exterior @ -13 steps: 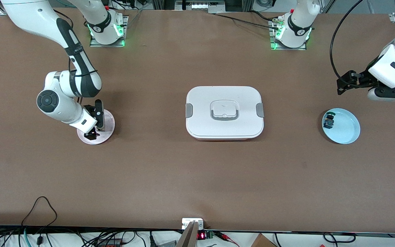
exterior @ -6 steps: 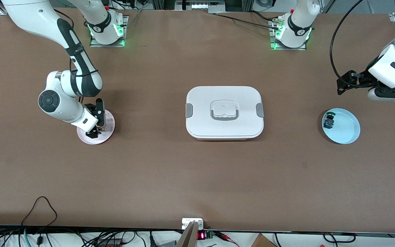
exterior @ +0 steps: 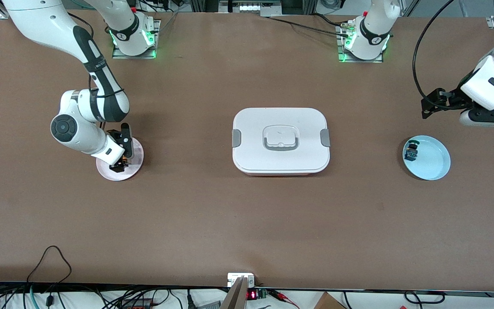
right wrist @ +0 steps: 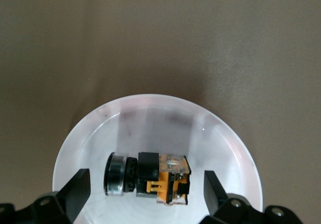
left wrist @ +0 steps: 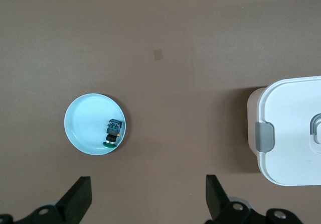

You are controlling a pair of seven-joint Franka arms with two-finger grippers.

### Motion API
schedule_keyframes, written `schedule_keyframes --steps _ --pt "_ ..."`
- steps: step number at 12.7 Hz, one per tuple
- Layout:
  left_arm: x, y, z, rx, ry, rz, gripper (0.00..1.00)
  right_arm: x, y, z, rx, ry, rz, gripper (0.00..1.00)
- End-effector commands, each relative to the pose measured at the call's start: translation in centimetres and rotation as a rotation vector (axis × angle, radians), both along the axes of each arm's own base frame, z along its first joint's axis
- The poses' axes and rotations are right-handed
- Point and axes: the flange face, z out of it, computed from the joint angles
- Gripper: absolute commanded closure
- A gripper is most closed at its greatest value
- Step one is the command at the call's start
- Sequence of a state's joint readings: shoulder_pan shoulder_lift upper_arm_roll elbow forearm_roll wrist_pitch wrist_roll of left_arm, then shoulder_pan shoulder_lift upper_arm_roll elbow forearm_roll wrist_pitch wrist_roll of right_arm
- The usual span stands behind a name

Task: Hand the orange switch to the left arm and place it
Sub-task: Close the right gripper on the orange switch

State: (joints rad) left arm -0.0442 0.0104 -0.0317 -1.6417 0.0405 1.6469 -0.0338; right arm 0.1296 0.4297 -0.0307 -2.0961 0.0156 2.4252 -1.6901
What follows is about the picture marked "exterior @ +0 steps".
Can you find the white lunch box grey clips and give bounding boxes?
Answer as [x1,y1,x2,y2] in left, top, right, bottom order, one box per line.
[232,107,331,176]

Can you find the small white box device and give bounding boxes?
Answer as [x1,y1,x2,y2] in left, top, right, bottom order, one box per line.
[227,273,255,287]

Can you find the pink round plate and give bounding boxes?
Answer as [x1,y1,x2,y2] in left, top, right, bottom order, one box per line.
[96,136,145,182]

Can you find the light blue round plate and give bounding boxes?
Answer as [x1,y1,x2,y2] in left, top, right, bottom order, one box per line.
[402,135,451,181]

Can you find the black table edge strip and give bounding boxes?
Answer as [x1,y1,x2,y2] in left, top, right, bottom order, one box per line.
[0,281,494,299]

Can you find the grey metal bar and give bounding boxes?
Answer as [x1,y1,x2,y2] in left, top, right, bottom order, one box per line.
[220,277,248,309]

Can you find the red clip lead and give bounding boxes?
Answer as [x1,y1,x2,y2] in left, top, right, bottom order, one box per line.
[268,289,301,309]

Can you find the brown cardboard piece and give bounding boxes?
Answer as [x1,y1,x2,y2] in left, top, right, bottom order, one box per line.
[313,292,346,309]

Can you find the green push-button switch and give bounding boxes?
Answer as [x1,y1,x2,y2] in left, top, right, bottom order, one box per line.
[404,139,419,161]

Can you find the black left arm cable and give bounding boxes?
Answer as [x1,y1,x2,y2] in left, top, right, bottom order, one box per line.
[413,0,458,101]

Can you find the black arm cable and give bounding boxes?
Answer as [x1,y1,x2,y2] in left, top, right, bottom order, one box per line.
[67,12,125,140]
[413,0,458,101]

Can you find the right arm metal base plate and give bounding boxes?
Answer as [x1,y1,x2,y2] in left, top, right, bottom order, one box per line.
[112,19,161,59]

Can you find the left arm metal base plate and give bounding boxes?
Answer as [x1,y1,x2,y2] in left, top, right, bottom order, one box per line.
[337,24,384,64]

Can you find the thin black looped cable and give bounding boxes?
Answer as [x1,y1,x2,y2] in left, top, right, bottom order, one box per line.
[26,245,72,285]

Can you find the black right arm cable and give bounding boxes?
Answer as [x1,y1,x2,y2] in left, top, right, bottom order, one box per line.
[67,12,125,140]

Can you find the black cable to base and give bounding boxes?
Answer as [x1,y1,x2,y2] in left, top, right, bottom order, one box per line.
[268,15,350,37]

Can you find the black coiled cable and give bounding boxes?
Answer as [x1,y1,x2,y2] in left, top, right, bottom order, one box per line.
[405,291,446,304]

